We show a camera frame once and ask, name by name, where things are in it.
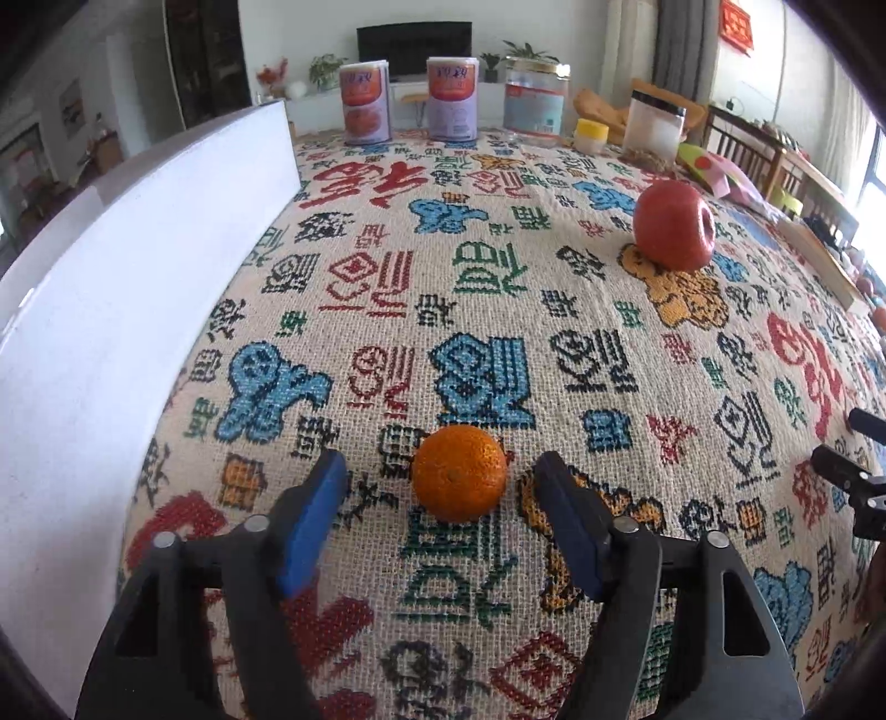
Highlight red flower vase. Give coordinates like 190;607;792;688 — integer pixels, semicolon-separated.
255;57;289;99

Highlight pink canister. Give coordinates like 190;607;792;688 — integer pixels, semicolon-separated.
426;57;479;142
339;60;392;146

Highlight white cardboard box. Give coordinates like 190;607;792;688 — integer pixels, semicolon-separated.
2;102;300;717

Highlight potted green plant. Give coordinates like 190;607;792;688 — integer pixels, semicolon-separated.
503;40;560;66

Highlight white frosted container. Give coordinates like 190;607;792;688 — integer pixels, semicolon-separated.
622;90;686;162

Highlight yellow cloth bundle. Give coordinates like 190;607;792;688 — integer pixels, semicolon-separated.
572;76;709;144

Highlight black display cabinet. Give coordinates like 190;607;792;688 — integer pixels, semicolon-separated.
162;0;251;129

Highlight colourful snack bag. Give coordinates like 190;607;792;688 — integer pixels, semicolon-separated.
677;142;776;218

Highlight left pink canister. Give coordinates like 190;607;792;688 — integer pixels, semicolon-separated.
339;60;392;146

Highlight patterned woven tablecloth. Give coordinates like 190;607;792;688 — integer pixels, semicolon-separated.
122;133;884;718

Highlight clear glass jar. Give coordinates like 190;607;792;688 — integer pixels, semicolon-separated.
503;55;571;147

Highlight red apple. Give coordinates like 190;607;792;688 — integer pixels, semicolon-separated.
632;180;715;271

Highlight black television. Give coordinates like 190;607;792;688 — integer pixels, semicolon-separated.
356;21;473;80

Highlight right pink canister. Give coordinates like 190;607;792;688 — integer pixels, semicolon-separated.
426;57;479;142

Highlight small yellow lid jar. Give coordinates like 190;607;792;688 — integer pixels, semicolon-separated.
572;119;610;155

